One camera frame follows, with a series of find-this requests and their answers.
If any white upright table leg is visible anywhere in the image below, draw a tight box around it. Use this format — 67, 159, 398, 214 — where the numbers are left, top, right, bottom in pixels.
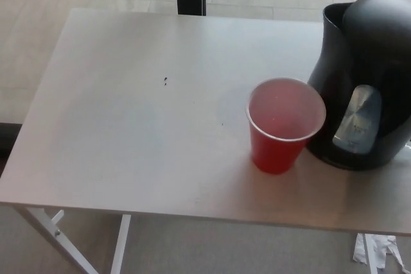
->
364, 232, 380, 274
109, 214, 132, 274

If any red plastic cup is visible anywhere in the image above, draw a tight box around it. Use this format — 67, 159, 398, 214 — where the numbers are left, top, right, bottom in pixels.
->
245, 77, 328, 175

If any white crumpled paper scrap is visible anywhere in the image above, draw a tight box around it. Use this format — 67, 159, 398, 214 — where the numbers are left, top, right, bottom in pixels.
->
369, 234, 405, 270

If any white slanted table leg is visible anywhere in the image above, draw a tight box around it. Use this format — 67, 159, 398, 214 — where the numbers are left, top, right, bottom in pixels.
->
14, 207, 97, 274

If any white paper strip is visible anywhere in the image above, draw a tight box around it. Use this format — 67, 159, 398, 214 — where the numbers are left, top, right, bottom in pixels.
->
352, 234, 367, 261

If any black electric kettle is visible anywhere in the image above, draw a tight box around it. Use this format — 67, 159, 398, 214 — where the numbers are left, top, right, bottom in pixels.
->
304, 0, 411, 171

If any white short table brace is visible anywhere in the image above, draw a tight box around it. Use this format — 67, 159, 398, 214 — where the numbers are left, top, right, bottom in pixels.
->
49, 209, 65, 224

